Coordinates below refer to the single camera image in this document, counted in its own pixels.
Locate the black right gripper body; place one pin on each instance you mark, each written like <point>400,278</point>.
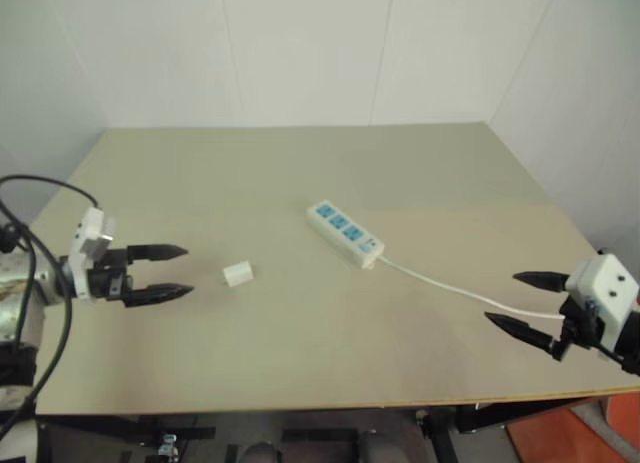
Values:
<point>582,328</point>

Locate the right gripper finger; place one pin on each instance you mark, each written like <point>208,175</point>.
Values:
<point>520,330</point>
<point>545,279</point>

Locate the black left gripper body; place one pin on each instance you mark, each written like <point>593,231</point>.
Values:
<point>107,275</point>

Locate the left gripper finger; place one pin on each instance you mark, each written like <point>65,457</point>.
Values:
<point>162,293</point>
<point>160,252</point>

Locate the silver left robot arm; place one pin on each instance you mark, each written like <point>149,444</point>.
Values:
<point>20,303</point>

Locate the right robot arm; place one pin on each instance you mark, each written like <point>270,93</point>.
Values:
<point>631,348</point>

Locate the white cube plug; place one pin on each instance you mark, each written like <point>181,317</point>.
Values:
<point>237,274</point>

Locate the white power strip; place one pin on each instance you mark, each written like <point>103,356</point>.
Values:
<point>345,231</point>

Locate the small metal clamp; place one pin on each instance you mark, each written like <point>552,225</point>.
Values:
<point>167,444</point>

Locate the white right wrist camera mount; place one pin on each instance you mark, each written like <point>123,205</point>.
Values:
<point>607,295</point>

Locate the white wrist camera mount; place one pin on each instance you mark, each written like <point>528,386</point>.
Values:
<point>607,295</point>
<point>89,233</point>

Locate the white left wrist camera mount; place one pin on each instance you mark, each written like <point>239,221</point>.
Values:
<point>89,233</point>

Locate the black metal table frame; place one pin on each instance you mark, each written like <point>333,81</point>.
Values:
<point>450,423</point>

